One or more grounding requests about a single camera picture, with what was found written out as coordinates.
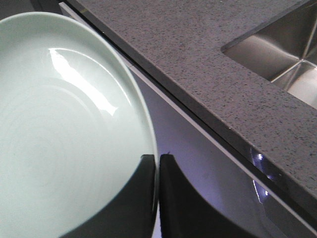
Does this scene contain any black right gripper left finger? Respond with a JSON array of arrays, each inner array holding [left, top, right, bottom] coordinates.
[[62, 155, 156, 238]]

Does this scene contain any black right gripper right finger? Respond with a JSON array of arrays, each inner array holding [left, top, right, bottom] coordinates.
[[159, 154, 254, 238]]

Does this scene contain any light green round plate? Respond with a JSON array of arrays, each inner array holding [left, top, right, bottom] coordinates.
[[0, 12, 158, 238]]

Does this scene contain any grey cabinet on right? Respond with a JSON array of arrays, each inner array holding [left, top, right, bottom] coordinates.
[[63, 0, 317, 238]]

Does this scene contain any stainless steel sink basin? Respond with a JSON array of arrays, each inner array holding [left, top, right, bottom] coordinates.
[[221, 0, 317, 108]]

